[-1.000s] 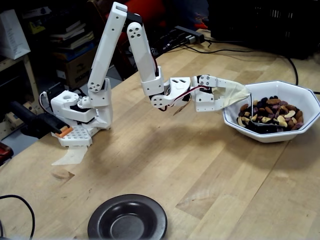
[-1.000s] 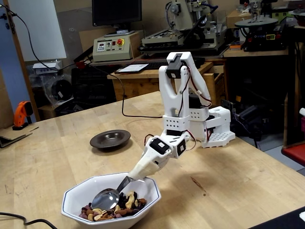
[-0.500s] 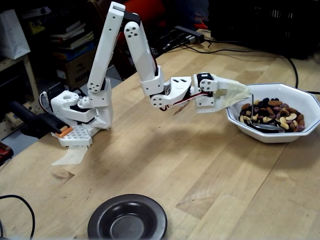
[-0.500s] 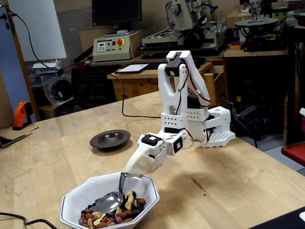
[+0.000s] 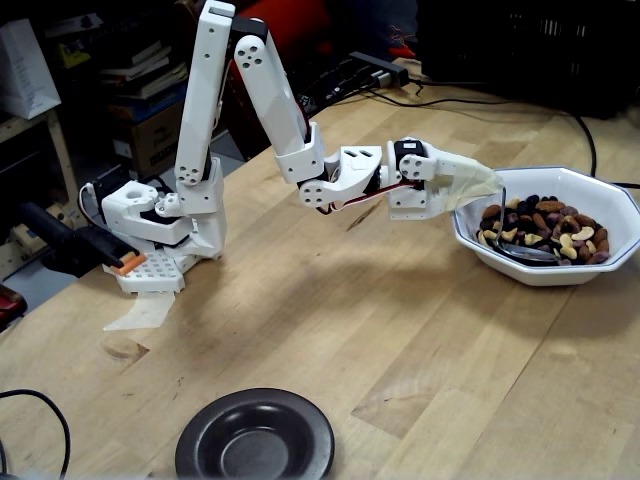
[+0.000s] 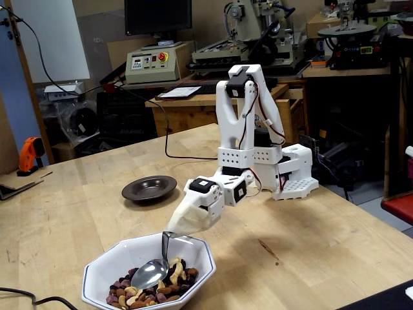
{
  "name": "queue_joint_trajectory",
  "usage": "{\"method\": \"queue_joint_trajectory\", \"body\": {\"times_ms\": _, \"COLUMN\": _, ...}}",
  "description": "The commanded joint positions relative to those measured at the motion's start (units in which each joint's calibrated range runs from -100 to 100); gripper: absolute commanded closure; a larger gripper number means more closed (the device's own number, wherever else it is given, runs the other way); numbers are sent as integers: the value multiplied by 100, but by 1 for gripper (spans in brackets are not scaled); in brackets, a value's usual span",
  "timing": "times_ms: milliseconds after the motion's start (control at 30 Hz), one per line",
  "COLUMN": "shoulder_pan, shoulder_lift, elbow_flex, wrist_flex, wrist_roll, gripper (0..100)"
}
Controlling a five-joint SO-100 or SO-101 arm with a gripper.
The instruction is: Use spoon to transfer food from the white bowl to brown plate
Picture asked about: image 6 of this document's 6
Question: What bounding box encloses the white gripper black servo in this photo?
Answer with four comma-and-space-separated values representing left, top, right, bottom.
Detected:
167, 177, 225, 234

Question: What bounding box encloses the metal spoon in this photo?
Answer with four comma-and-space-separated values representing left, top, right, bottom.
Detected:
130, 231, 181, 291

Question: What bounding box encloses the brown plate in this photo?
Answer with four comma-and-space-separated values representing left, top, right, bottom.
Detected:
121, 175, 178, 203

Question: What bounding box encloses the white octagonal bowl blue rim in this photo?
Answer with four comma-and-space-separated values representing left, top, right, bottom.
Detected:
81, 232, 217, 310

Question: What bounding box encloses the mixed nuts and raisins pile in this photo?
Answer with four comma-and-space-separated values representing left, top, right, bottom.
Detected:
105, 256, 199, 310

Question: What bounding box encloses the wooden workbench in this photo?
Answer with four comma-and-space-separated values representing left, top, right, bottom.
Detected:
145, 79, 307, 145

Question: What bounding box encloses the tablet with white screen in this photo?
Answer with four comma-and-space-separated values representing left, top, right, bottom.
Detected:
156, 85, 203, 100

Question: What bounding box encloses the black keyboard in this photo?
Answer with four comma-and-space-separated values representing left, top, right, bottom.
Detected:
193, 82, 217, 95

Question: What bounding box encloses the clear plastic bag black disc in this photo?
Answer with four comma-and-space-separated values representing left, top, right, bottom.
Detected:
53, 98, 101, 145

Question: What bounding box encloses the beige control box red button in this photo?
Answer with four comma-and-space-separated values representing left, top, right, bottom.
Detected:
125, 41, 191, 85

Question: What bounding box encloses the orange and black hand tool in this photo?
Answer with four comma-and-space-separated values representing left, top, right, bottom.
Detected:
16, 136, 46, 177

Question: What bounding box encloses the flat cardboard piece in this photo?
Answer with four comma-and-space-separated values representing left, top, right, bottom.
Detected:
0, 169, 54, 202

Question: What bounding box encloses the black computer monitor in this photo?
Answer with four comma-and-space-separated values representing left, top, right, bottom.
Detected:
124, 0, 194, 50

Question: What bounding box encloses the beige milling machine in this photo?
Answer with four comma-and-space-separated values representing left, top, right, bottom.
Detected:
188, 0, 307, 74

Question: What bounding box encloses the red chair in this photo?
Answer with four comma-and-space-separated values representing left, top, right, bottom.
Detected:
380, 192, 413, 225

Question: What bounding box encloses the black box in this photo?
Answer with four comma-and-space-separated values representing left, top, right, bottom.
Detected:
335, 280, 413, 310

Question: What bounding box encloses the wooden shelf board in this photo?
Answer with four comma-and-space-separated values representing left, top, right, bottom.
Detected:
302, 64, 393, 78

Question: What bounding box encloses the whiteboard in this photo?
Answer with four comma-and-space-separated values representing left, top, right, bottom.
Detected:
11, 0, 91, 84

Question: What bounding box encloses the brown cardboard box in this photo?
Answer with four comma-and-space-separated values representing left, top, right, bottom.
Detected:
305, 12, 343, 39

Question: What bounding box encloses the black scroll saw machine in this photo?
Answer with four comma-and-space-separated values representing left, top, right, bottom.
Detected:
317, 12, 391, 70

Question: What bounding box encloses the long thin black cable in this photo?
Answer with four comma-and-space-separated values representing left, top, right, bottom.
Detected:
0, 5, 220, 161

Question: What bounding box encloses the thick black cable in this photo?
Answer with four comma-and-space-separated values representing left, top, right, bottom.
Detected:
0, 286, 78, 310

